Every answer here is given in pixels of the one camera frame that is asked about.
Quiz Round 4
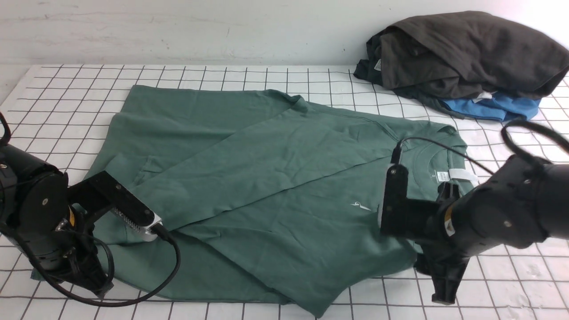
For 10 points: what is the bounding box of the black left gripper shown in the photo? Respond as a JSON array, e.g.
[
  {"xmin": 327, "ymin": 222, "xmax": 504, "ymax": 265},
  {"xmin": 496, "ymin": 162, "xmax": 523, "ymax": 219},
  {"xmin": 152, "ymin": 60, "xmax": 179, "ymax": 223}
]
[{"xmin": 31, "ymin": 209, "xmax": 115, "ymax": 298}]

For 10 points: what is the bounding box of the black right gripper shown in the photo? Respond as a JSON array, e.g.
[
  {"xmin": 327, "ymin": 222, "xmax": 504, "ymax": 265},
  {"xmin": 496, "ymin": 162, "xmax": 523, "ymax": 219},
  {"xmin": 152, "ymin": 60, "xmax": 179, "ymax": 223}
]
[{"xmin": 414, "ymin": 183, "xmax": 494, "ymax": 305}]

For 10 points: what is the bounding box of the green long-sleeved shirt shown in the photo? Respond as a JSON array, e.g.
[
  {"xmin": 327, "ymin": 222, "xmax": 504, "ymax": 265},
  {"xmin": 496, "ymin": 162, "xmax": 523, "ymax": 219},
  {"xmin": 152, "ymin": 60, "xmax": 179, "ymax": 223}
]
[{"xmin": 86, "ymin": 85, "xmax": 467, "ymax": 316}]

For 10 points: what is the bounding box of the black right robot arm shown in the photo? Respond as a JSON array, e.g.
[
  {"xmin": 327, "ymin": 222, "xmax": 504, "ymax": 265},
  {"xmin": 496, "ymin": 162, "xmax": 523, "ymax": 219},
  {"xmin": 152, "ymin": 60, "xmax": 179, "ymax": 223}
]
[{"xmin": 416, "ymin": 121, "xmax": 569, "ymax": 305}]

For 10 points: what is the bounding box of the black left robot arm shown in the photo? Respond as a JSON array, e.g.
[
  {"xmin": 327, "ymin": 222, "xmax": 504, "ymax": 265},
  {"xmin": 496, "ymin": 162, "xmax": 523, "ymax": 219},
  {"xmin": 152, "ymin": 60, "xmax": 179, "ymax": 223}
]
[{"xmin": 1, "ymin": 117, "xmax": 114, "ymax": 298}]

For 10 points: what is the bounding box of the white grid-pattern table cloth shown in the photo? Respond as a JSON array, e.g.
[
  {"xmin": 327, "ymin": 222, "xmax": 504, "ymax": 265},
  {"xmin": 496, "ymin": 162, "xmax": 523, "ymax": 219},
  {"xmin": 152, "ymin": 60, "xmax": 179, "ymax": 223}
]
[{"xmin": 1, "ymin": 64, "xmax": 568, "ymax": 320}]

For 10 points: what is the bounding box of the blue garment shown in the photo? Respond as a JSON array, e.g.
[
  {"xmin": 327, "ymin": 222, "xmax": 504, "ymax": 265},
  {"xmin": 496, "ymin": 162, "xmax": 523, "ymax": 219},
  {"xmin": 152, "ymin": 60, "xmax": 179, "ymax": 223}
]
[{"xmin": 441, "ymin": 92, "xmax": 542, "ymax": 122}]

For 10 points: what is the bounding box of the dark green garment under pile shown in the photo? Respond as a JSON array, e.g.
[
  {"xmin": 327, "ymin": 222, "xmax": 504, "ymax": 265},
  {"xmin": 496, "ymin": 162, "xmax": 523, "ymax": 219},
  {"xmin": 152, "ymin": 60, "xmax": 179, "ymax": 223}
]
[{"xmin": 353, "ymin": 32, "xmax": 451, "ymax": 115}]

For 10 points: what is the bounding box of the dark grey-brown garment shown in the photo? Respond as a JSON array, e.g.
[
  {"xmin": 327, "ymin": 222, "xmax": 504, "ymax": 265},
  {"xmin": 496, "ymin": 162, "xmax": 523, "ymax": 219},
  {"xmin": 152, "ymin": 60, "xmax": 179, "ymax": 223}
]
[{"xmin": 379, "ymin": 12, "xmax": 569, "ymax": 100}]

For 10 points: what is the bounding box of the left camera cable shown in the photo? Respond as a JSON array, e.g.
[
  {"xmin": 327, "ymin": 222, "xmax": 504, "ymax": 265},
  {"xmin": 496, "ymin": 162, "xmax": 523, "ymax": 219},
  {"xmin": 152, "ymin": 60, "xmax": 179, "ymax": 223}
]
[{"xmin": 13, "ymin": 224, "xmax": 182, "ymax": 308}]

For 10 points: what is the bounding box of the camera cable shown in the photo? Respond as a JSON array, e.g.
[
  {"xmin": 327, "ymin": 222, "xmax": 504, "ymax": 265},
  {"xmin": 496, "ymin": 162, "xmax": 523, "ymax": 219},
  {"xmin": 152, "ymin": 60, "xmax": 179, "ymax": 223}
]
[
  {"xmin": 391, "ymin": 136, "xmax": 496, "ymax": 176},
  {"xmin": 13, "ymin": 224, "xmax": 182, "ymax": 308}
]

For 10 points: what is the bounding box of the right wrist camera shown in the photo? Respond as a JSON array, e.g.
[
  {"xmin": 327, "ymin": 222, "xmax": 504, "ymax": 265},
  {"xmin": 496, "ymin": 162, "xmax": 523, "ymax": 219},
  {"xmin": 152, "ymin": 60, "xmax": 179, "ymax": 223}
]
[{"xmin": 378, "ymin": 164, "xmax": 440, "ymax": 242}]

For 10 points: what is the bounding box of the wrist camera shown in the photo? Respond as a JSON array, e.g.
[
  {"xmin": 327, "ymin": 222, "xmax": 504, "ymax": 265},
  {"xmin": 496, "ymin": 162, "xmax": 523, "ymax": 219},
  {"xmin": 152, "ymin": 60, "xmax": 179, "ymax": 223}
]
[
  {"xmin": 378, "ymin": 164, "xmax": 440, "ymax": 242},
  {"xmin": 67, "ymin": 171, "xmax": 167, "ymax": 242}
]

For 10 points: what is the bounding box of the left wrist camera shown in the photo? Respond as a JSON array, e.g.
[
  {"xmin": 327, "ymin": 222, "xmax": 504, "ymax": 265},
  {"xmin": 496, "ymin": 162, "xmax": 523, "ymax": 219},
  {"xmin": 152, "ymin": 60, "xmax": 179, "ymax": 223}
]
[{"xmin": 67, "ymin": 171, "xmax": 167, "ymax": 242}]

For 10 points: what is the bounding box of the right camera cable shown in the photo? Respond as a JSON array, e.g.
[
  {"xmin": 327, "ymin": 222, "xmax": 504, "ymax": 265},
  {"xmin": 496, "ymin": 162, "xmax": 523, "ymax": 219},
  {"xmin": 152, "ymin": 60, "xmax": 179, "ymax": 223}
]
[{"xmin": 391, "ymin": 136, "xmax": 496, "ymax": 176}]

